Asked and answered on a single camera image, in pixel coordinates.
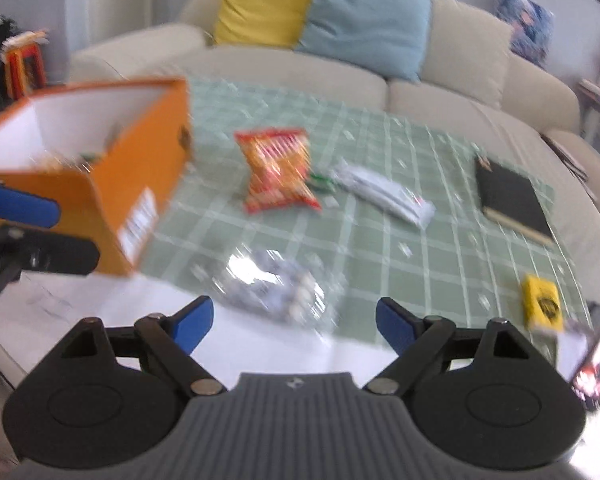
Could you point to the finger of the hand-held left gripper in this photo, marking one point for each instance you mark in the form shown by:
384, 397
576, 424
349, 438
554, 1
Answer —
25, 207
55, 257

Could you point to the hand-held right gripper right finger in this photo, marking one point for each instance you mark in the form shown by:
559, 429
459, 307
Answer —
395, 322

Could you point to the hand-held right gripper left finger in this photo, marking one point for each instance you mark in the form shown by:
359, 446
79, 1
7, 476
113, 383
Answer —
192, 322

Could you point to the clear crinkled snack packet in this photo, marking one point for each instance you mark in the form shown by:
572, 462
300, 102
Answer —
275, 285

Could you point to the orange cardboard box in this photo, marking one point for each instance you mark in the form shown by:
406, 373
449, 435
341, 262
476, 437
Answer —
140, 160

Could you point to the silver foil packet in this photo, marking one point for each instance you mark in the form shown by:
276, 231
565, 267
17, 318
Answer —
385, 192

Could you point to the green candy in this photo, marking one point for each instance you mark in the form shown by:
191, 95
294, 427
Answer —
321, 181

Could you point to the red orange stick snack packet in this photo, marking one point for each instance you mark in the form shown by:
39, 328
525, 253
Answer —
275, 170

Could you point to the green checked tablecloth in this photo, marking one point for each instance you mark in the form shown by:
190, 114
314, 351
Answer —
430, 270

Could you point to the small yellow box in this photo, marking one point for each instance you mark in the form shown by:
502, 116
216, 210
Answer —
542, 302

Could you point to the red plastic stool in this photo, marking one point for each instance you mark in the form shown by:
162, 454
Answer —
25, 51

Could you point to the black notebook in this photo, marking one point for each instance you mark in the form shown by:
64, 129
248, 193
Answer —
515, 197

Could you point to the dark cover book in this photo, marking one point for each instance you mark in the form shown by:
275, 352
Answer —
567, 157

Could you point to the beige sofa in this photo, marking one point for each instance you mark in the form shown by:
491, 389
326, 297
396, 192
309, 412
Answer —
330, 80

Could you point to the beige cushion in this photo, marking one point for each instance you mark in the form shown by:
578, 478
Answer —
465, 55

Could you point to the light blue cushion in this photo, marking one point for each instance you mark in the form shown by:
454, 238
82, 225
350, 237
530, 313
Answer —
365, 25

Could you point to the stack of books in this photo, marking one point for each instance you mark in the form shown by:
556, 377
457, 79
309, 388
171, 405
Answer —
597, 91

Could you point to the yellow cushion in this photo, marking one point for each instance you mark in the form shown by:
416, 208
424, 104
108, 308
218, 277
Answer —
265, 5

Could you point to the blue printed cushion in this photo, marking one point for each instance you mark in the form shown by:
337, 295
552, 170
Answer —
525, 22

